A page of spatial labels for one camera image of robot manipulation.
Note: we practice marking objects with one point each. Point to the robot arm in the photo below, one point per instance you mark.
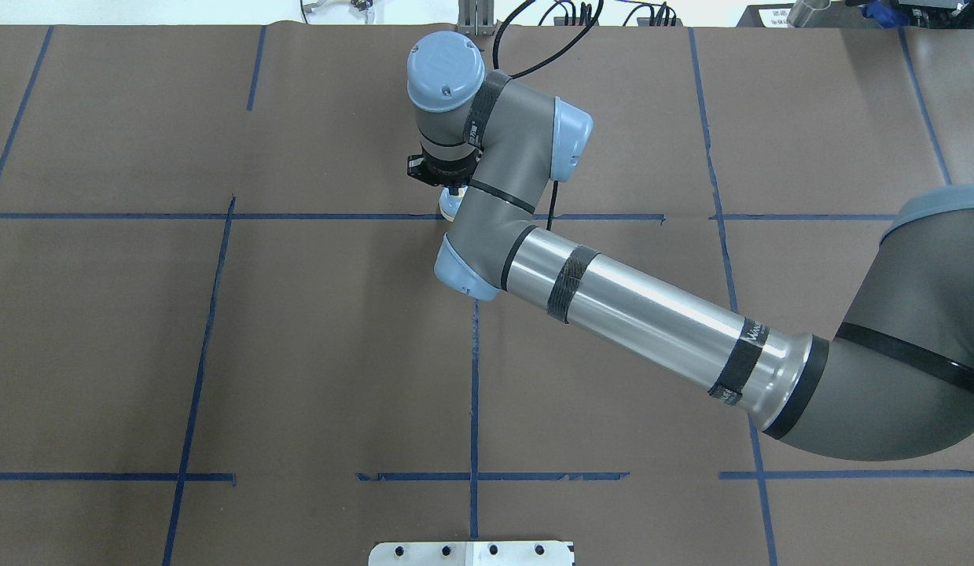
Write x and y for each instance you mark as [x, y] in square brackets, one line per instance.
[895, 382]

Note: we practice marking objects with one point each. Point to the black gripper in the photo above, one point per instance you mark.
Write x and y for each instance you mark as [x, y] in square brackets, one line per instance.
[448, 168]

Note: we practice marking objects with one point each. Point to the white camera mast base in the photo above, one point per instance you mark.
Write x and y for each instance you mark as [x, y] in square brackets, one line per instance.
[512, 552]

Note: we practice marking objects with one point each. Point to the brown paper table cover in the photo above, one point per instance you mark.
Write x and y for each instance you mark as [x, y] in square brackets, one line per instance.
[222, 342]

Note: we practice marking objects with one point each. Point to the aluminium frame post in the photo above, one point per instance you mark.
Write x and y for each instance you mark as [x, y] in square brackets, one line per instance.
[477, 17]

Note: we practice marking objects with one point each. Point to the silver metal cup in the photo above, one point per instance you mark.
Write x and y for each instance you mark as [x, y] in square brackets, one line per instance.
[807, 13]

